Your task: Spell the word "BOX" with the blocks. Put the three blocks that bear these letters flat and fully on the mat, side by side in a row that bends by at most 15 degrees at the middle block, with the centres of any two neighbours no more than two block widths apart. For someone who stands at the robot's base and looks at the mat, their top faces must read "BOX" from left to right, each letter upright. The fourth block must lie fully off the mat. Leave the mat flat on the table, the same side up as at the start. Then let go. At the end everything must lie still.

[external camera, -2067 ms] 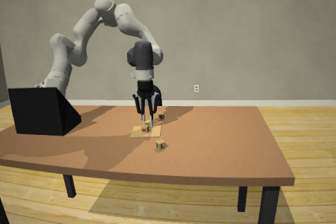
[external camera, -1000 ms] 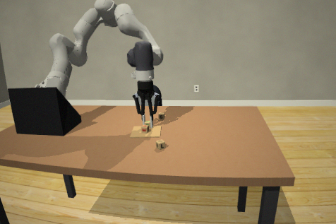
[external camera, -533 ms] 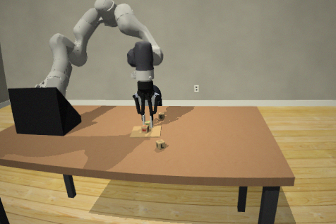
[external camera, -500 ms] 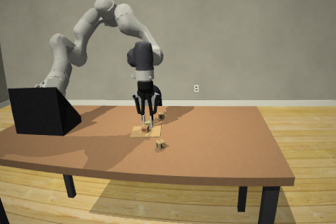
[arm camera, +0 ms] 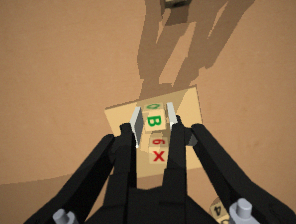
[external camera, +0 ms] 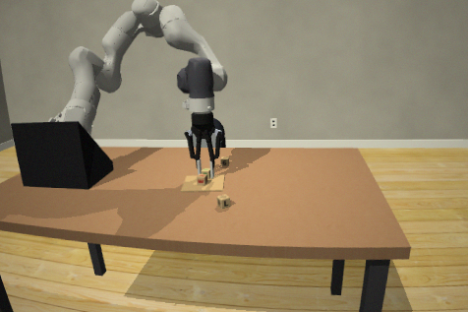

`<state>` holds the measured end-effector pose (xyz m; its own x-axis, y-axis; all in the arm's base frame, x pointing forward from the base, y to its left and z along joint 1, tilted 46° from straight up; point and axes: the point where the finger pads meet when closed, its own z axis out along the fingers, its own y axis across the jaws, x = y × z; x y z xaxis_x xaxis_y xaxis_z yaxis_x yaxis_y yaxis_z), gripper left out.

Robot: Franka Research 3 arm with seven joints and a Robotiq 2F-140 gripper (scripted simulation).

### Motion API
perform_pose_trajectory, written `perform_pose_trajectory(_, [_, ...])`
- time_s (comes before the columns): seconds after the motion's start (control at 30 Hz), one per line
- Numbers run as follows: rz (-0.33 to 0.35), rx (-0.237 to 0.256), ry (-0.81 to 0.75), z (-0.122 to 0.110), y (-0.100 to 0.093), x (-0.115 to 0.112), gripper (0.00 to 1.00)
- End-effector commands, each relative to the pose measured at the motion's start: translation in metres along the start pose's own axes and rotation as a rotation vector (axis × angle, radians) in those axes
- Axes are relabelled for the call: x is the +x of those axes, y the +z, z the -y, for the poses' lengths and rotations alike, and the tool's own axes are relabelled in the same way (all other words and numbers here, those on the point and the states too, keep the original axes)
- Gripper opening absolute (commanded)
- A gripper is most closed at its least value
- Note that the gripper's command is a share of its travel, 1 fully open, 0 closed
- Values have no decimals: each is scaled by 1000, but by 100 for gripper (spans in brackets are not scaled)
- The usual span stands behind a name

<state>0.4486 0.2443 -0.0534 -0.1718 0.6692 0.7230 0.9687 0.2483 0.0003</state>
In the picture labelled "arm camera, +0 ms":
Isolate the cream block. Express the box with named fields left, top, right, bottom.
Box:
left=142, top=102, right=167, bottom=132
left=148, top=137, right=169, bottom=164
left=210, top=201, right=229, bottom=224
left=164, top=0, right=192, bottom=10

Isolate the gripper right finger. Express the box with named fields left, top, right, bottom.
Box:
left=155, top=102, right=296, bottom=224

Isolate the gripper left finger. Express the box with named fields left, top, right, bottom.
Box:
left=23, top=106, right=144, bottom=224

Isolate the tan square mat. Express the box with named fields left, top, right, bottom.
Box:
left=104, top=87, right=202, bottom=178

